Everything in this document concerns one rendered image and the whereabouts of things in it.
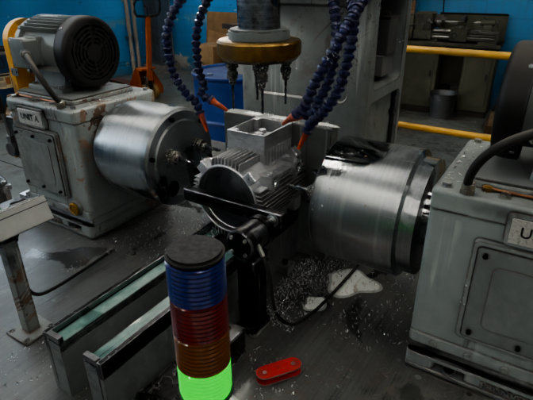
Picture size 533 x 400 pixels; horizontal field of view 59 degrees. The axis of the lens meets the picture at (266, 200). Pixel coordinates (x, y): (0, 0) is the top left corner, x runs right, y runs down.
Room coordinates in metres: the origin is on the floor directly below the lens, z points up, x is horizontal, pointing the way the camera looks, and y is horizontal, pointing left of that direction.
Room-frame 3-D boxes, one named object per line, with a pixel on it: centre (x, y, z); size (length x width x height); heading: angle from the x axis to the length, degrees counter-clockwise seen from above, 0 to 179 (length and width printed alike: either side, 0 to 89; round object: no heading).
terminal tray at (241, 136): (1.05, 0.01, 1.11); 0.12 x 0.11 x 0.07; 148
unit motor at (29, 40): (1.33, 0.59, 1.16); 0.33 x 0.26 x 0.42; 58
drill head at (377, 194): (0.84, -0.25, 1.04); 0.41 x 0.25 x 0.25; 58
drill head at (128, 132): (1.21, 0.33, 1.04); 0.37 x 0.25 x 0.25; 58
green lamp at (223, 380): (0.40, 0.07, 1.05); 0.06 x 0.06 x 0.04
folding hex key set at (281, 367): (0.64, -0.02, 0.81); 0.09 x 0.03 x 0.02; 112
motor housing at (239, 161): (1.02, 0.03, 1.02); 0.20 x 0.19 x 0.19; 148
